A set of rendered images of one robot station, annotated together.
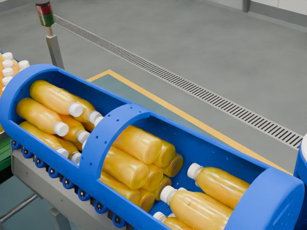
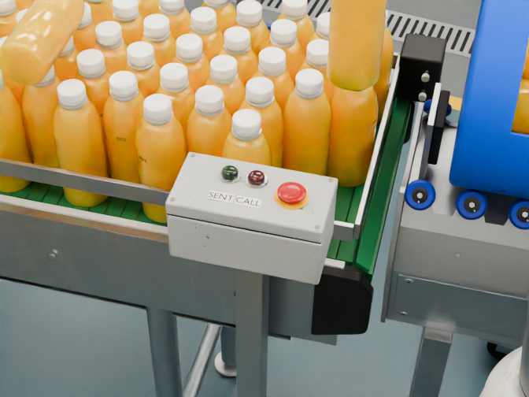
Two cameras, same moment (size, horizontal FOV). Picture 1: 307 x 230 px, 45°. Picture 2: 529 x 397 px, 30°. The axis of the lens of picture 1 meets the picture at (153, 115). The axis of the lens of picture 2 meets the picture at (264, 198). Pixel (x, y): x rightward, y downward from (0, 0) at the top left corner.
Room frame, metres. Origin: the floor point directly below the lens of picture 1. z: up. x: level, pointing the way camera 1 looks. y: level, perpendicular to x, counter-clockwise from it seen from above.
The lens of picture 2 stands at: (0.26, 1.21, 1.97)
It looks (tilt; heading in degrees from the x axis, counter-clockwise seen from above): 45 degrees down; 329
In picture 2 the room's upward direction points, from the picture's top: 1 degrees clockwise
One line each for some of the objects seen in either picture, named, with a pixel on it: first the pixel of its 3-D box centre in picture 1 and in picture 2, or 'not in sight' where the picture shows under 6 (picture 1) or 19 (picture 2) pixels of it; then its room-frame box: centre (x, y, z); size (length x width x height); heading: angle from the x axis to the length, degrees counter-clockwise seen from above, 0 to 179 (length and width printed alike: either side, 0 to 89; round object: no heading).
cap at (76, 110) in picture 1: (76, 110); not in sight; (0.91, 0.23, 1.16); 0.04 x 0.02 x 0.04; 136
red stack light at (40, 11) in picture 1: (44, 8); not in sight; (1.61, 0.44, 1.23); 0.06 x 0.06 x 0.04
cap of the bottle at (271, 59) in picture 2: not in sight; (271, 59); (1.25, 0.61, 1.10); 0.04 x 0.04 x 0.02
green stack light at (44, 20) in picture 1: (46, 18); not in sight; (1.61, 0.44, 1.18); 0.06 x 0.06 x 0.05
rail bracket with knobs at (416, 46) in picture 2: not in sight; (419, 72); (1.26, 0.31, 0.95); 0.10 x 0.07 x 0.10; 136
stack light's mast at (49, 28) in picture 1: (46, 18); not in sight; (1.61, 0.44, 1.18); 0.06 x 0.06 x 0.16
